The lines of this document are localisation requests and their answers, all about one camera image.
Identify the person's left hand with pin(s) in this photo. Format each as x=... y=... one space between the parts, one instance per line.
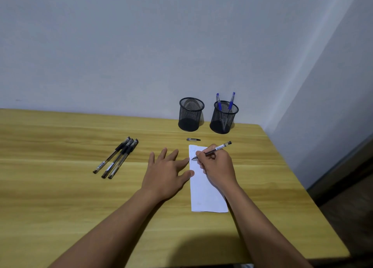
x=163 y=177

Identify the person's right hand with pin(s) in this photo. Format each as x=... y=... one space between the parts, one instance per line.
x=220 y=170

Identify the person's right thumb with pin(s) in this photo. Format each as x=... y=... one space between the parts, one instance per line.
x=203 y=163

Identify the person's left thumb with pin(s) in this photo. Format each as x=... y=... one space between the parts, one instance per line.
x=186 y=176

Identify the person's left little finger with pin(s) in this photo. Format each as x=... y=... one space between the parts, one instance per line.
x=151 y=158

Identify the person's left middle finger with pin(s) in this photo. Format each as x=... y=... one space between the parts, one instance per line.
x=172 y=155

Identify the white paper sheet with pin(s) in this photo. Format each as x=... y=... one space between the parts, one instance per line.
x=204 y=195

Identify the black gel pen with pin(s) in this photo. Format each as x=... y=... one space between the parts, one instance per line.
x=124 y=158
x=223 y=146
x=116 y=159
x=112 y=154

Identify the person's right forearm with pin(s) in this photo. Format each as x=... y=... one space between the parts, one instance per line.
x=262 y=232

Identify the person's left forearm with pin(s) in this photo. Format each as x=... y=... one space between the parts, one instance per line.
x=110 y=235

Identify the black mesh pen holder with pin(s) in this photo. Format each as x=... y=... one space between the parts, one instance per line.
x=190 y=115
x=223 y=119

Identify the blue ballpoint pen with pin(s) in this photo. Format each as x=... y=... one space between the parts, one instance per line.
x=231 y=100
x=218 y=100

